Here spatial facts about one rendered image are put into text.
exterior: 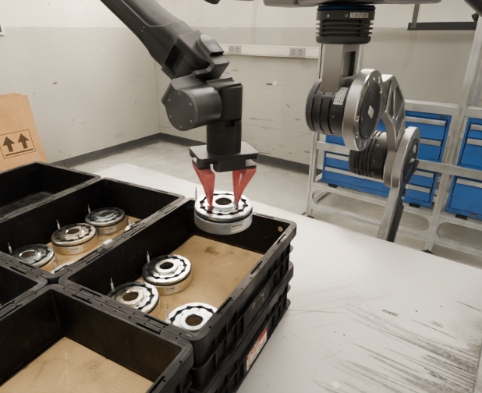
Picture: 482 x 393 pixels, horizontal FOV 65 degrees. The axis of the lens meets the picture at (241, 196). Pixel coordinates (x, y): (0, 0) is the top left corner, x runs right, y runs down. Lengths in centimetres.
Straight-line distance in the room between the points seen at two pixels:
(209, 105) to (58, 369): 48
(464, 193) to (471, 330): 153
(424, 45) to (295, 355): 274
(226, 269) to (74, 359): 35
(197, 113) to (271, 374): 54
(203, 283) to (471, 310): 65
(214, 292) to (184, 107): 41
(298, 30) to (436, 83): 123
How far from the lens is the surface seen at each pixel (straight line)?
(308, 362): 85
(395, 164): 139
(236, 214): 63
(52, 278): 74
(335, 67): 97
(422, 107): 240
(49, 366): 73
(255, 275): 67
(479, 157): 243
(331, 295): 102
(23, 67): 398
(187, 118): 53
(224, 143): 59
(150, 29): 64
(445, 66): 324
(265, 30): 379
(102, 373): 69
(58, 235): 102
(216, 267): 87
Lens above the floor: 133
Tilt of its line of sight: 24 degrees down
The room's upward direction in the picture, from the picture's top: straight up
